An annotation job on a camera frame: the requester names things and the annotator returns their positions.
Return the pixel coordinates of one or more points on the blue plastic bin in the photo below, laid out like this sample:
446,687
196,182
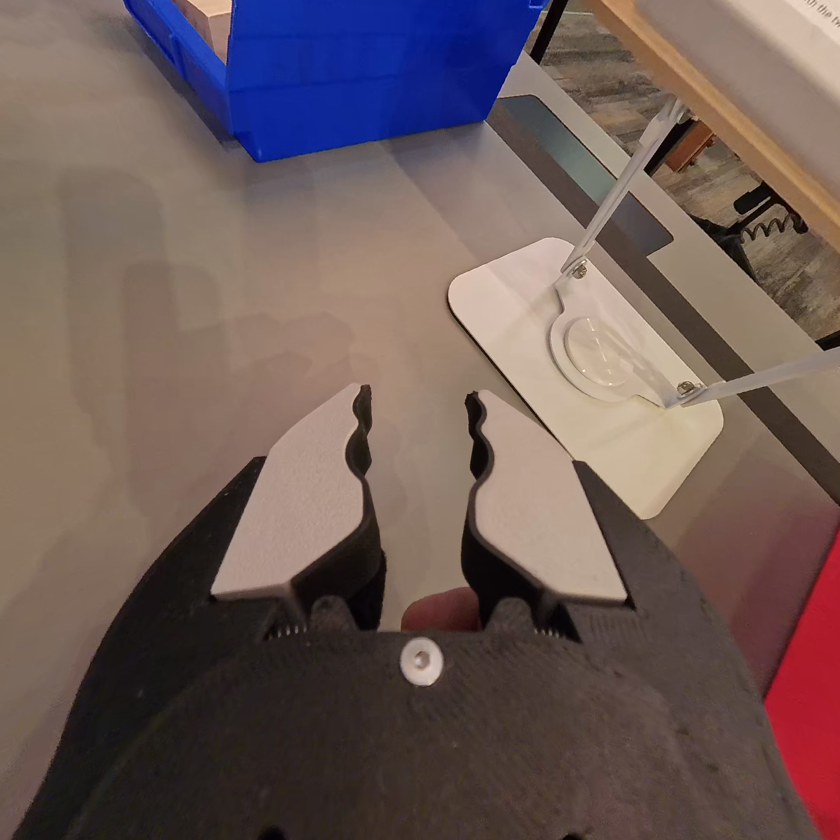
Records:
361,79

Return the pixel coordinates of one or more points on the person's right hand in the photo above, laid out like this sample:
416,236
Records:
439,613

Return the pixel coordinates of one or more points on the red container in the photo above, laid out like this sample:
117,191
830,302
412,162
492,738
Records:
807,689

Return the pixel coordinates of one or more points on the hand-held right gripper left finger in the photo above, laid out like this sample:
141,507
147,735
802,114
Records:
295,505

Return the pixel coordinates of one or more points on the white stand with wooden board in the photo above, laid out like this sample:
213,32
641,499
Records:
512,308

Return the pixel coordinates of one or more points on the printed instruction sheet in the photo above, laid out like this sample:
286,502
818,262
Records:
828,8

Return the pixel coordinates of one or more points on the black metal partition frame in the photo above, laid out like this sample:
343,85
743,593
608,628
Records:
548,29

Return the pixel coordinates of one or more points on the white cardboard box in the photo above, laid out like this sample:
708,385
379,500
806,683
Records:
210,19

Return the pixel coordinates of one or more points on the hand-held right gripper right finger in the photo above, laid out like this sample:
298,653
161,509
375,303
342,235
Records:
544,525

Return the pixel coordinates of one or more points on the wooden post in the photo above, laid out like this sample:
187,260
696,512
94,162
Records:
692,145

